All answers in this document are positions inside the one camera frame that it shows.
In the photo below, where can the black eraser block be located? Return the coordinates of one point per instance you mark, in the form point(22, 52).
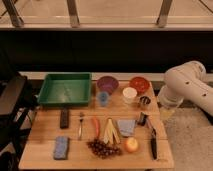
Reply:
point(64, 119)

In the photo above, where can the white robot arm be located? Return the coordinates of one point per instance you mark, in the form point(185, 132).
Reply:
point(186, 82)

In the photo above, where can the purple bowl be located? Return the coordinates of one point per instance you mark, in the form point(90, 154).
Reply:
point(108, 84)

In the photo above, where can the red bowl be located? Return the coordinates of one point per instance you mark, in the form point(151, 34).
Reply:
point(140, 84)

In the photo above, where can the blue cup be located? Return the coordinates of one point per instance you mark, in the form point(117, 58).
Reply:
point(103, 98)

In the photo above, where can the white cup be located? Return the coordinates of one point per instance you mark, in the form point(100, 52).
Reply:
point(129, 95)

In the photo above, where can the green plastic tray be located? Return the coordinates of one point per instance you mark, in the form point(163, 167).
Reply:
point(59, 90)

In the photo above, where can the orange carrot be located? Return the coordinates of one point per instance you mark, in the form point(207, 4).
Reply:
point(96, 124)

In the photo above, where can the small metal cup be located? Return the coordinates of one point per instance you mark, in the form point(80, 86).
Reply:
point(144, 101)

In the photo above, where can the yellow banana bunch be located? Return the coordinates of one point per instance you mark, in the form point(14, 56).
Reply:
point(111, 134)

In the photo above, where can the blue folded cloth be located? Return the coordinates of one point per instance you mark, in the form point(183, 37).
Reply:
point(126, 127)

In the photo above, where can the metal fork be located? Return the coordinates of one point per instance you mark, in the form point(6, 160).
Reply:
point(81, 118)

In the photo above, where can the yellow red apple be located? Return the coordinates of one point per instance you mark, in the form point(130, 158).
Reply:
point(131, 145)

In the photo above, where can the dark grape bunch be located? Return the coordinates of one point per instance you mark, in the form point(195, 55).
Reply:
point(102, 150)

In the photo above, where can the blue sponge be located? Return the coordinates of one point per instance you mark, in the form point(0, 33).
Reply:
point(61, 148)

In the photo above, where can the black side stand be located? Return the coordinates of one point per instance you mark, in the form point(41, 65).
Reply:
point(15, 102)

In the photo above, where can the black handled knife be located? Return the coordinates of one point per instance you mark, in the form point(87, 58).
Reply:
point(153, 140)

